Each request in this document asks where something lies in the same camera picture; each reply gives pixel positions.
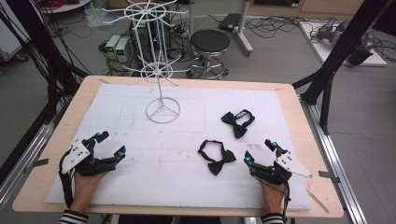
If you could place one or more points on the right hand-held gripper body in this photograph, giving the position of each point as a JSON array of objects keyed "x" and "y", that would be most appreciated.
[{"x": 274, "y": 172}]

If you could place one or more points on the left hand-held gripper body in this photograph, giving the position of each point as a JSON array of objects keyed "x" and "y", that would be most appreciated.
[{"x": 76, "y": 154}]

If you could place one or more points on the black bow tie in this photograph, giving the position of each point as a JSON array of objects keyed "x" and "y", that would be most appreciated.
[
  {"x": 234, "y": 122},
  {"x": 221, "y": 160}
]

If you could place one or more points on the person's right hand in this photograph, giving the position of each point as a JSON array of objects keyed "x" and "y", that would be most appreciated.
[{"x": 273, "y": 197}]

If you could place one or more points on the person's left hand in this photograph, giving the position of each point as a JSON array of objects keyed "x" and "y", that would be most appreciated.
[{"x": 83, "y": 189}]

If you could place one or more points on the grey metal clamp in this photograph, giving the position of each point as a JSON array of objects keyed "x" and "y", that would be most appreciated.
[
  {"x": 35, "y": 165},
  {"x": 328, "y": 176}
]

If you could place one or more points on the thin wooden stick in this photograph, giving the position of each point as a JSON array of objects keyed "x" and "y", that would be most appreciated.
[{"x": 317, "y": 200}]

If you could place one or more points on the white foam mat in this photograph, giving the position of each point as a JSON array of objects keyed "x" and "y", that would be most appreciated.
[{"x": 186, "y": 174}]

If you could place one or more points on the grey bench power supply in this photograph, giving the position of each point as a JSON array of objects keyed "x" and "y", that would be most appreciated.
[
  {"x": 111, "y": 45},
  {"x": 123, "y": 49}
]

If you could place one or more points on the white floor platform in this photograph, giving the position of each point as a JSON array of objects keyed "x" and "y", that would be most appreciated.
[{"x": 320, "y": 49}]

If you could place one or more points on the black computer tower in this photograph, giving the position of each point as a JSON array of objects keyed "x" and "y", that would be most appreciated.
[{"x": 146, "y": 34}]

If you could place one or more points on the black round stool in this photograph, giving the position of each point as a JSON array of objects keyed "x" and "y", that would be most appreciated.
[{"x": 210, "y": 40}]

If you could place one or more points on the grey robot device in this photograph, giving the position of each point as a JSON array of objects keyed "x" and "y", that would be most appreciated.
[{"x": 330, "y": 31}]

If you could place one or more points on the white round table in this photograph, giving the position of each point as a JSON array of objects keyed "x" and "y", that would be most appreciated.
[{"x": 67, "y": 6}]

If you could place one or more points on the black flat box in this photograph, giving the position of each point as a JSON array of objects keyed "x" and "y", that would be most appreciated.
[{"x": 229, "y": 21}]

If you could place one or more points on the aluminium rail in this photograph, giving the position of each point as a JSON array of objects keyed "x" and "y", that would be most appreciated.
[
  {"x": 334, "y": 161},
  {"x": 18, "y": 168}
]

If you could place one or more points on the black metal frame stand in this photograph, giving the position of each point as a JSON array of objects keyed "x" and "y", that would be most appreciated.
[
  {"x": 46, "y": 53},
  {"x": 342, "y": 43}
]

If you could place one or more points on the white stand post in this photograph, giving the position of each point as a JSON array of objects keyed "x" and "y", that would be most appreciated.
[{"x": 243, "y": 28}]

